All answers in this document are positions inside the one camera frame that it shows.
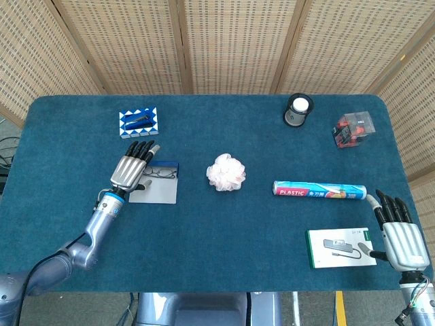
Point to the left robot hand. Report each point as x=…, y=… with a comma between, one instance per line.
x=129, y=171

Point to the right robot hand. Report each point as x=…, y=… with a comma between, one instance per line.
x=406, y=244

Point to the black-rimmed eyeglasses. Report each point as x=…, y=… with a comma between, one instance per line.
x=165, y=174

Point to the blue glasses case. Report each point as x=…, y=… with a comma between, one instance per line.
x=159, y=193

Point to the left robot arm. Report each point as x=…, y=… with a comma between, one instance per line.
x=102, y=220

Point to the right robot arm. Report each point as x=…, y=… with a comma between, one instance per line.
x=419, y=305

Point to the blue white snake puzzle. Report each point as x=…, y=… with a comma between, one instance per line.
x=136, y=133

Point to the blue stapler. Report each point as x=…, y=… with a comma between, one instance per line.
x=137, y=124

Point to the white green product box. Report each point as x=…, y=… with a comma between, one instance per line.
x=340, y=258

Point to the white pink bath loofah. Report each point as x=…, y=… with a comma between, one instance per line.
x=226, y=173

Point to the blue table carpet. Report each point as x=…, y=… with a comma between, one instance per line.
x=217, y=237

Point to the plastic food wrap roll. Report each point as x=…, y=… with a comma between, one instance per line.
x=292, y=192

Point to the clear box red black toy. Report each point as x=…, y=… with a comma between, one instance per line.
x=353, y=130

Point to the robot torso base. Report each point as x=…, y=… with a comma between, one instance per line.
x=204, y=310

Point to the black mesh cup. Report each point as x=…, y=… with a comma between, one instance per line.
x=289, y=120

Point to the white bottle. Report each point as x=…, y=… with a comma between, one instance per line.
x=300, y=104

